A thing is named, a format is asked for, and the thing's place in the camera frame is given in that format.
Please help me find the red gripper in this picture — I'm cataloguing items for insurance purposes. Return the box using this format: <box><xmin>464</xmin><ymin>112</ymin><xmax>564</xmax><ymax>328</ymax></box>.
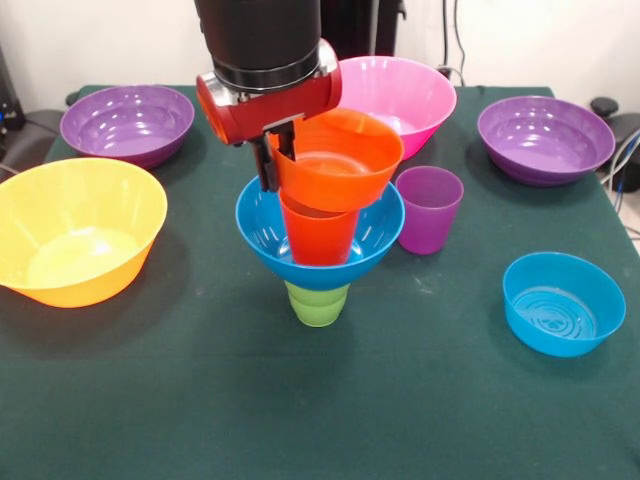
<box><xmin>195</xmin><ymin>37</ymin><xmax>343</xmax><ymax>193</ymax></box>

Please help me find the orange plastic bowl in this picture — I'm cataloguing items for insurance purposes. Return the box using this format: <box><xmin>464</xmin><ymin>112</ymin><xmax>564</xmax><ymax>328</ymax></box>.
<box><xmin>268</xmin><ymin>109</ymin><xmax>405</xmax><ymax>213</ymax></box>

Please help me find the orange plastic cup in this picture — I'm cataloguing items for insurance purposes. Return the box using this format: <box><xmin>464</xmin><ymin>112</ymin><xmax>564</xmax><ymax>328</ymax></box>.
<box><xmin>278</xmin><ymin>192</ymin><xmax>362</xmax><ymax>266</ymax></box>

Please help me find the deep blue plastic bowl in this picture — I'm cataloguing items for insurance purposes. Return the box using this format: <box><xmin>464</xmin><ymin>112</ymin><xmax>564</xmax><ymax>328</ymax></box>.
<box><xmin>235</xmin><ymin>174</ymin><xmax>406</xmax><ymax>292</ymax></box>

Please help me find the pink plastic bowl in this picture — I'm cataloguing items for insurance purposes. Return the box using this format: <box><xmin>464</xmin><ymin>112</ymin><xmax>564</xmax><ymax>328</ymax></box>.
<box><xmin>337</xmin><ymin>55</ymin><xmax>458</xmax><ymax>162</ymax></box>

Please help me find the purple plastic bowl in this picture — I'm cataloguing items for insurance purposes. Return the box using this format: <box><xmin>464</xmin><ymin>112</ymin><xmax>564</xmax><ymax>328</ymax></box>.
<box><xmin>476</xmin><ymin>95</ymin><xmax>617</xmax><ymax>187</ymax></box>
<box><xmin>59</xmin><ymin>84</ymin><xmax>196</xmax><ymax>170</ymax></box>

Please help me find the green plastic cup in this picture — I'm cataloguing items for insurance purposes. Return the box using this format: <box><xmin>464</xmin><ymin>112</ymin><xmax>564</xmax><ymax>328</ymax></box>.
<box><xmin>283</xmin><ymin>278</ymin><xmax>351</xmax><ymax>329</ymax></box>

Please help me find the purple plastic cup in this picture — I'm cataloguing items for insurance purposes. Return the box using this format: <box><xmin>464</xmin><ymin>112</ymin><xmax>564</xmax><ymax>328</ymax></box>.
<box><xmin>398</xmin><ymin>165</ymin><xmax>465</xmax><ymax>256</ymax></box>

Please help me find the yellow plastic bowl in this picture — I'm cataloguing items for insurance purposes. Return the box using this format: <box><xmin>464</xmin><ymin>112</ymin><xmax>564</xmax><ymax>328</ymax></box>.
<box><xmin>0</xmin><ymin>157</ymin><xmax>169</xmax><ymax>309</ymax></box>

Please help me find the dark green table cloth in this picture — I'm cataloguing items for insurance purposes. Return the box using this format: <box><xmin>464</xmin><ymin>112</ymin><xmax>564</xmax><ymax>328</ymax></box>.
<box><xmin>0</xmin><ymin>84</ymin><xmax>640</xmax><ymax>480</ymax></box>

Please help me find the black device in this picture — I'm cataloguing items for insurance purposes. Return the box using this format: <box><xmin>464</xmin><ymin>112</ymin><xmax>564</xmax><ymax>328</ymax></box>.
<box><xmin>0</xmin><ymin>44</ymin><xmax>26</xmax><ymax>135</ymax></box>

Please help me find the low blue plastic bowl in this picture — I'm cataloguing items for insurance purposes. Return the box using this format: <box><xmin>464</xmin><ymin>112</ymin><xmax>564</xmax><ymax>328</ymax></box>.
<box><xmin>502</xmin><ymin>251</ymin><xmax>627</xmax><ymax>358</ymax></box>

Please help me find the black round knob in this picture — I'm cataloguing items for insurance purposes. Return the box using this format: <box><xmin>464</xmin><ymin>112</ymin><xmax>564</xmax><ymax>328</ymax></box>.
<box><xmin>589</xmin><ymin>97</ymin><xmax>621</xmax><ymax>120</ymax></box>

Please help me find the black wall cable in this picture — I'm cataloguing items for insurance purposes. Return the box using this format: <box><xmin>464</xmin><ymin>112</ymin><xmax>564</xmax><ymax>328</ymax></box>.
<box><xmin>441</xmin><ymin>0</ymin><xmax>450</xmax><ymax>69</ymax></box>

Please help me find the grey wall cable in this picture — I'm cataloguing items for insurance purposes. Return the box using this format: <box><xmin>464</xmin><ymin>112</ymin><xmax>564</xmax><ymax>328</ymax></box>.
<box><xmin>452</xmin><ymin>0</ymin><xmax>467</xmax><ymax>79</ymax></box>

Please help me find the white cable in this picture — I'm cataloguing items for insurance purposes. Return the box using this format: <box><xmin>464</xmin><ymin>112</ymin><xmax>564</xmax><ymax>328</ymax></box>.
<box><xmin>599</xmin><ymin>129</ymin><xmax>640</xmax><ymax>187</ymax></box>

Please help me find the blue cable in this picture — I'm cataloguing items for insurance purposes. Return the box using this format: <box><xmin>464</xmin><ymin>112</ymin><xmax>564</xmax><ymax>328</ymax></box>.
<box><xmin>612</xmin><ymin>127</ymin><xmax>640</xmax><ymax>195</ymax></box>

